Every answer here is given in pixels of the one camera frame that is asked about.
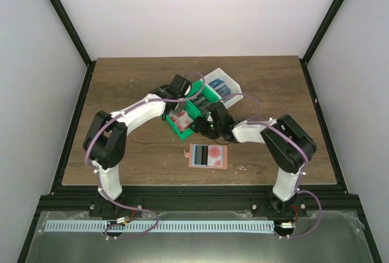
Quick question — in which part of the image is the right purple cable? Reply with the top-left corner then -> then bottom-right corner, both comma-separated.
217,93 -> 323,240

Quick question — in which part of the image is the right black frame post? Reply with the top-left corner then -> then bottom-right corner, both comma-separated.
302,0 -> 362,66

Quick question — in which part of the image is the left black frame post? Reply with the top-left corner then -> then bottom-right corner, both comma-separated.
32,0 -> 93,67

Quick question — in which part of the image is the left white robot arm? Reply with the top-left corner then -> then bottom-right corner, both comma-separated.
83,75 -> 193,217

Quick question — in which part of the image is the black aluminium front rail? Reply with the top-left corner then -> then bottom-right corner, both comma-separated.
37,185 -> 362,217

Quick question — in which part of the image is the white bin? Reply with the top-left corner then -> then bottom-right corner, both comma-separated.
205,68 -> 243,109

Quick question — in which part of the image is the black frame post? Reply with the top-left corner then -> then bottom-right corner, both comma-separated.
302,0 -> 362,66
32,0 -> 93,67

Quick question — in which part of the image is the black credit card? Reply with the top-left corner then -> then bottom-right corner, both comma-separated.
193,145 -> 208,166

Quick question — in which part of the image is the black card stack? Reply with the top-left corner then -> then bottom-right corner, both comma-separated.
192,95 -> 211,108

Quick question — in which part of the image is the pink leather card holder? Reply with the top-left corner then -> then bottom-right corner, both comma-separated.
184,144 -> 228,169

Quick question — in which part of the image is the green bin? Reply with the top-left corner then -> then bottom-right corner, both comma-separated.
164,101 -> 201,140
185,78 -> 225,119

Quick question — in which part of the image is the red white card stack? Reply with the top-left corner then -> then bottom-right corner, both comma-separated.
169,111 -> 193,132

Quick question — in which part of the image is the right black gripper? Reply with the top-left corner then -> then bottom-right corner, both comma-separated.
191,117 -> 222,140

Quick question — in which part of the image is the left green bin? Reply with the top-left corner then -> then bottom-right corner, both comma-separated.
164,101 -> 201,140

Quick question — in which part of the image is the purple cable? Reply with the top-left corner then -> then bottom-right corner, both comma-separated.
217,93 -> 323,240
84,72 -> 207,241

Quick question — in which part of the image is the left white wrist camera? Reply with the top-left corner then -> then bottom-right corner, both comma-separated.
185,84 -> 195,98

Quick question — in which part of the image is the middle green bin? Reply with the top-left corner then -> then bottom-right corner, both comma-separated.
185,78 -> 225,119

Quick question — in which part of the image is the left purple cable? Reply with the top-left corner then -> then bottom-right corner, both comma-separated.
84,72 -> 207,241

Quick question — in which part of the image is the light blue cable duct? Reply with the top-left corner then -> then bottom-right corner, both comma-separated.
44,220 -> 275,234

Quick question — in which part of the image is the blue card stack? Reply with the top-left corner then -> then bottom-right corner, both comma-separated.
208,78 -> 231,98

